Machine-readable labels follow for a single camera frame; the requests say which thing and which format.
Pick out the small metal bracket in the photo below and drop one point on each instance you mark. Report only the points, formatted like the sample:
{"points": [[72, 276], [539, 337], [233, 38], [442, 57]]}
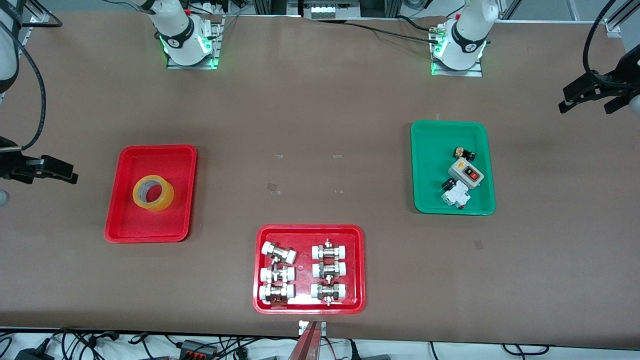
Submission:
{"points": [[302, 327]]}

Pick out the red metal post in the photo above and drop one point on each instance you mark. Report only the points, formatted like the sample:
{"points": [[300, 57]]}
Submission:
{"points": [[307, 345]]}

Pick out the aluminium frame profile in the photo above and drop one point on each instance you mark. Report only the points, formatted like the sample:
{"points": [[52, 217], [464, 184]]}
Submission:
{"points": [[622, 17]]}

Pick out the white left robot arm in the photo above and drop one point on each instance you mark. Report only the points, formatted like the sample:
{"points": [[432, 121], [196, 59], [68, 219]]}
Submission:
{"points": [[467, 35]]}

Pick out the black connector box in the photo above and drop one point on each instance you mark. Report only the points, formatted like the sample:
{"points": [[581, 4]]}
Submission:
{"points": [[197, 347]]}

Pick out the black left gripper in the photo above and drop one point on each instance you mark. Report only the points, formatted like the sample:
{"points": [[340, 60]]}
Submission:
{"points": [[626, 70]]}

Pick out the empty red plastic tray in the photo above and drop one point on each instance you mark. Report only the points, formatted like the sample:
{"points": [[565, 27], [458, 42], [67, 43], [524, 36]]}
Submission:
{"points": [[150, 160]]}

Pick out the black round knob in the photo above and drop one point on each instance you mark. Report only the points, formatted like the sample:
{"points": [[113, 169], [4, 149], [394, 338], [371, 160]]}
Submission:
{"points": [[447, 185]]}

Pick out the black power adapter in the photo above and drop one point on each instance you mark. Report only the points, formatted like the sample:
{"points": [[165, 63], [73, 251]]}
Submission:
{"points": [[35, 354]]}

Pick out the red tray holding valves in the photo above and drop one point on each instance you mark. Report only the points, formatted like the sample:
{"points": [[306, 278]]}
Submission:
{"points": [[304, 265]]}

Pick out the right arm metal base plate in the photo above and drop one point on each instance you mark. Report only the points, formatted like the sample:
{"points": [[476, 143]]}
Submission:
{"points": [[216, 50]]}

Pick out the white circuit breaker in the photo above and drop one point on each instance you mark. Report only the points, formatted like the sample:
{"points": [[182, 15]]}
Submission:
{"points": [[457, 196]]}

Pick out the yellow packing tape roll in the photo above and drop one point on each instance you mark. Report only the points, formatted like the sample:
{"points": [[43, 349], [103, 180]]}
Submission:
{"points": [[165, 200]]}

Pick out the green plastic tray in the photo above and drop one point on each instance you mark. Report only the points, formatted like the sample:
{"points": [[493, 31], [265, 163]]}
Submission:
{"points": [[430, 185]]}

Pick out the white terminal block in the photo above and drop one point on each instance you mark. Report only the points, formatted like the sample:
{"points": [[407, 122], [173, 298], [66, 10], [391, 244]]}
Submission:
{"points": [[327, 10]]}

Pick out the metal valve white caps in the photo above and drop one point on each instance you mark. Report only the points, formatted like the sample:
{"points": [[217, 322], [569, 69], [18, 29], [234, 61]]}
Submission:
{"points": [[328, 292], [329, 270], [277, 274], [276, 293], [329, 250], [278, 252]]}

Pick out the aluminium table edge rail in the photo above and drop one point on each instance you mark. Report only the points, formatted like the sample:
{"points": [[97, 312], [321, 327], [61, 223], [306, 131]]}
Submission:
{"points": [[35, 20]]}

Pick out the grey switch box red button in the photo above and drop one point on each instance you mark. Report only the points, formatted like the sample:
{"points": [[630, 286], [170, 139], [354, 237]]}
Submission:
{"points": [[465, 172]]}

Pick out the black brass small connector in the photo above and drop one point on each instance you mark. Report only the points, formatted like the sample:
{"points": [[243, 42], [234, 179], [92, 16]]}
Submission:
{"points": [[467, 155]]}

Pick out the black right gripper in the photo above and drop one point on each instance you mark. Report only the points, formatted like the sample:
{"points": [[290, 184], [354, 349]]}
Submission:
{"points": [[9, 164]]}

